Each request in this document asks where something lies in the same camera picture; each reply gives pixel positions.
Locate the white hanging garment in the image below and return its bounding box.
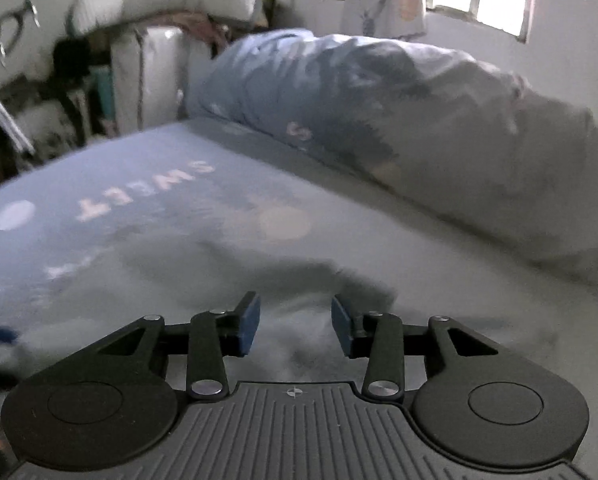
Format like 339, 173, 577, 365
340, 0, 427, 41

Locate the light blue duvet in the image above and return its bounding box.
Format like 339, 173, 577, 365
186, 30, 598, 281

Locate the white wrapped bundle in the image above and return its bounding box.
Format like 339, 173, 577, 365
110, 25, 215, 133

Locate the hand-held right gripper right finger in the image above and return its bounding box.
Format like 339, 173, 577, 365
331, 294, 536, 402

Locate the white garment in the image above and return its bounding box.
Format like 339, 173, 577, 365
54, 240, 480, 386
340, 0, 427, 41

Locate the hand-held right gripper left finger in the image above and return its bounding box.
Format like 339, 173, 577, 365
53, 291, 261, 402

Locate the pink cloth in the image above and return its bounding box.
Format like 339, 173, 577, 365
174, 10, 230, 48

